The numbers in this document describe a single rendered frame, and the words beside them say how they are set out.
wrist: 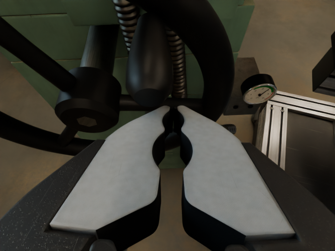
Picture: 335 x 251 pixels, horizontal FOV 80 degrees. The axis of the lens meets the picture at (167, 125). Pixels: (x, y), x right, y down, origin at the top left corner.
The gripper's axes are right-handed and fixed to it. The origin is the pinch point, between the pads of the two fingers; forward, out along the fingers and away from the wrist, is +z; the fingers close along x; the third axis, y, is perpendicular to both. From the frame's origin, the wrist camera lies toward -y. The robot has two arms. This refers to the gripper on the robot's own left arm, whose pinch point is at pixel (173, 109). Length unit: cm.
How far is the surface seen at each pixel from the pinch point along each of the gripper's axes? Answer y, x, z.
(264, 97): 11.1, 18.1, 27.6
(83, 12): -4.4, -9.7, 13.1
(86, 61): 0.0, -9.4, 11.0
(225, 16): -4.1, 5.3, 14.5
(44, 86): 10.6, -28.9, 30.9
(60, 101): 2.2, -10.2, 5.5
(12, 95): 45, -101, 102
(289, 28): 11, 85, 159
